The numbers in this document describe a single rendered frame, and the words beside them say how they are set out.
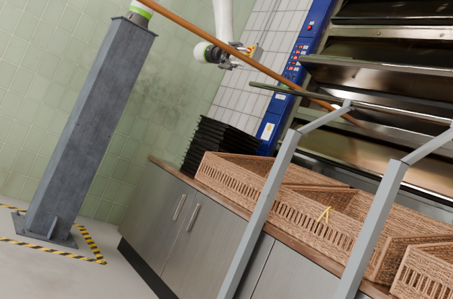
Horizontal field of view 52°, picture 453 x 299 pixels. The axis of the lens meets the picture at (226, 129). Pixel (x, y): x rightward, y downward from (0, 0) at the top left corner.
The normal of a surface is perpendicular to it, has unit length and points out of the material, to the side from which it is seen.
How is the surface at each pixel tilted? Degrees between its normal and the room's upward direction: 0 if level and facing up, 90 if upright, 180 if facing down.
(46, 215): 90
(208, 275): 90
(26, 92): 90
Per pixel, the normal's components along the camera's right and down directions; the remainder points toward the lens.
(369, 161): -0.57, -0.64
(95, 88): 0.48, 0.17
